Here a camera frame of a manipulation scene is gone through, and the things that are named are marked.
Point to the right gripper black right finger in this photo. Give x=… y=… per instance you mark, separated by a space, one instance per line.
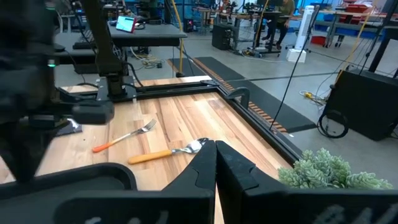
x=280 y=208

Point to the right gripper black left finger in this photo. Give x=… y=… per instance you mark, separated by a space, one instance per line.
x=155 y=208

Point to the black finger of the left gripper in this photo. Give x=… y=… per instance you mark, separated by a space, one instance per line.
x=37 y=149

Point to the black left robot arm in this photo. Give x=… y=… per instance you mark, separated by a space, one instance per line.
x=104 y=46

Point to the black rectangular tray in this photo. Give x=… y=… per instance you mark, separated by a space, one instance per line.
x=102 y=174

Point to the Yellowstone picture book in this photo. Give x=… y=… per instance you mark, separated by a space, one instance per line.
x=74 y=127

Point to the small green potted plant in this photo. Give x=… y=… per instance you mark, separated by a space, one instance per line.
x=329 y=171

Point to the black low side desk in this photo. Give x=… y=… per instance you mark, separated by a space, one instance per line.
x=68 y=40

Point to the black hazard-striped floor mat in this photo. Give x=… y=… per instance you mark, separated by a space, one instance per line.
x=273 y=105
x=189 y=67

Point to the tablet in pink case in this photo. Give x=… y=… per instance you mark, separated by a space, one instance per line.
x=125 y=24

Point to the large black box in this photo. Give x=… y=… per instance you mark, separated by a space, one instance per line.
x=360 y=105

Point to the black power adapter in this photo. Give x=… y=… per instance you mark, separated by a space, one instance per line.
x=159 y=65

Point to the black desk with tablet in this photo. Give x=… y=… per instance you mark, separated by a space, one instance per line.
x=149 y=34

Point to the red plastic floor bin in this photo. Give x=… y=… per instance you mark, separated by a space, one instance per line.
x=318 y=40

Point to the black computer tower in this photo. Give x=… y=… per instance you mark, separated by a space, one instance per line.
x=222 y=37

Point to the white tower fan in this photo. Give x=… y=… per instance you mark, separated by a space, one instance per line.
x=303 y=28

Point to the person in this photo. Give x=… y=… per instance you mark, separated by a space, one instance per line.
x=281 y=25

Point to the black workbench with equipment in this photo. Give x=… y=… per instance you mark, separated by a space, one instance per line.
x=258 y=14

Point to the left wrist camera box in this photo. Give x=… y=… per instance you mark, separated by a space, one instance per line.
x=93 y=112

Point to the black aluminium table frame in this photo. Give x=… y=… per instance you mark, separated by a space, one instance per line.
x=259 y=124

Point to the black frame bracket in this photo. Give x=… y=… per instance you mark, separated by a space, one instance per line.
x=241 y=93

